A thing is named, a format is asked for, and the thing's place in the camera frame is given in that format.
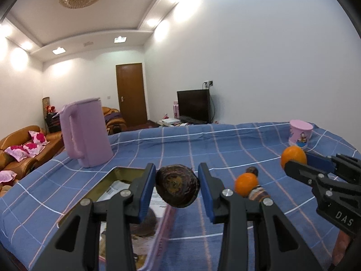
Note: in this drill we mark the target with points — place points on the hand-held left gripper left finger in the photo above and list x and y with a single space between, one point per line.
145 194

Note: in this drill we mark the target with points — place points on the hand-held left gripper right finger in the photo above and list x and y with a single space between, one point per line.
207 197

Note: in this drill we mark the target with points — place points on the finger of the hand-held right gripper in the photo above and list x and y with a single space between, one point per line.
299 168
321 162

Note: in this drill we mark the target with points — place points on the dark brown passion fruit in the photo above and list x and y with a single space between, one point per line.
177 186

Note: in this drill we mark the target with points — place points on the small orange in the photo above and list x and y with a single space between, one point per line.
246 184

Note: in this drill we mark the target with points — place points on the pink rectangular tin box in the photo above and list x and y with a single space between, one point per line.
165 231

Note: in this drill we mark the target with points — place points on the small brown striped fruit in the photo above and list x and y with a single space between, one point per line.
259 193

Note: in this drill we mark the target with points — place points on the small dark round fruit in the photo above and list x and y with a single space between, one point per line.
251 171

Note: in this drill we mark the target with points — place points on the person's right hand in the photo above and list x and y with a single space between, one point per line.
341 245

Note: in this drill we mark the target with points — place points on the printed paper leaflet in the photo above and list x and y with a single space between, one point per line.
117 189

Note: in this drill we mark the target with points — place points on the pink printed cup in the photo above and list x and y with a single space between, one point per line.
300 134

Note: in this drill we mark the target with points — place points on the blue checked tablecloth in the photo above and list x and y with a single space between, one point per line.
211 146

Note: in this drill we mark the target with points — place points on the white television stand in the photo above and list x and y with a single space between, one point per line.
172 122

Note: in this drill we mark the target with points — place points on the pink electric kettle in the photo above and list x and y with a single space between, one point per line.
87 135

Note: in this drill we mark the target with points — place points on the tall pink box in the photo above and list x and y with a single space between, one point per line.
176 110

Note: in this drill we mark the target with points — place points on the black television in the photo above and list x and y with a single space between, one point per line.
194 106

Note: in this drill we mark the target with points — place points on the brown wooden door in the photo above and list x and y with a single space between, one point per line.
131 96

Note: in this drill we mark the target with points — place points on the dark chair with clothes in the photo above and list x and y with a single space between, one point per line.
53 121

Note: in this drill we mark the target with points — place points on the pink floral pillow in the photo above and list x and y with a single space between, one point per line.
21 152
38 138
6 176

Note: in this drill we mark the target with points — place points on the red plush dolls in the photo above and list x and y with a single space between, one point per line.
50 108

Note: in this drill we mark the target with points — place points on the tall rolled patterned mat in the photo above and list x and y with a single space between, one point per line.
46 103

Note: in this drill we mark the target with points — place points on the brown leather sofa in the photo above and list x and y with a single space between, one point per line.
17 135

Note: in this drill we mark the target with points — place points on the square ceiling light panel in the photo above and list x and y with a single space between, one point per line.
120 39
59 50

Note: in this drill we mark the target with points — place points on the white wall socket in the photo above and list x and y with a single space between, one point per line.
208 83

